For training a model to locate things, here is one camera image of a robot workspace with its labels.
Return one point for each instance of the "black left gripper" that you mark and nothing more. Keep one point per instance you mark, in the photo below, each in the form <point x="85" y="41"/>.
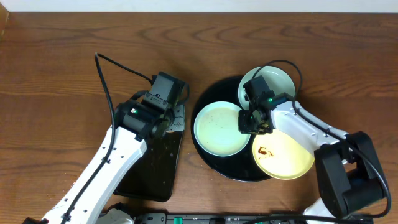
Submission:
<point x="178" y="119"/>

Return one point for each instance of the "yellow plate with stain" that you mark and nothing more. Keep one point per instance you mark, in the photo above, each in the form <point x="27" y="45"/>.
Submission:
<point x="280" y="156"/>

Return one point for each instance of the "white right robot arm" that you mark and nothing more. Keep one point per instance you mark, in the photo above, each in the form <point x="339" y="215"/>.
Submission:
<point x="351" y="182"/>

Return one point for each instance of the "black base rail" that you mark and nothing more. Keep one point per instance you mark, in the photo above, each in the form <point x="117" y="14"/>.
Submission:
<point x="163" y="218"/>

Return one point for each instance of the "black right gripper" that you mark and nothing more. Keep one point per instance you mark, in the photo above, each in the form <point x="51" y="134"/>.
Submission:
<point x="247" y="125"/>

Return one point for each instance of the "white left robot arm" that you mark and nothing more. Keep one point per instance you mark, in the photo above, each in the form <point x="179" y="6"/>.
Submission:
<point x="137" y="158"/>

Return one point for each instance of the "black rectangular tray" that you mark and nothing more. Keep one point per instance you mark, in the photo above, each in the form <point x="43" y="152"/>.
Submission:
<point x="152" y="176"/>

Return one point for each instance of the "black round tray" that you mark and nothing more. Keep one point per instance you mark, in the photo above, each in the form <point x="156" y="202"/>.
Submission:
<point x="241" y="166"/>

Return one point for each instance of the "light green plate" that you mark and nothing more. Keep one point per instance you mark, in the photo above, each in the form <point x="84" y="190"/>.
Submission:
<point x="216" y="129"/>

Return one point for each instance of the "green plate with stain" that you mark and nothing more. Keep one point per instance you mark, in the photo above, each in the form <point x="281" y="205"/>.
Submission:
<point x="277" y="80"/>

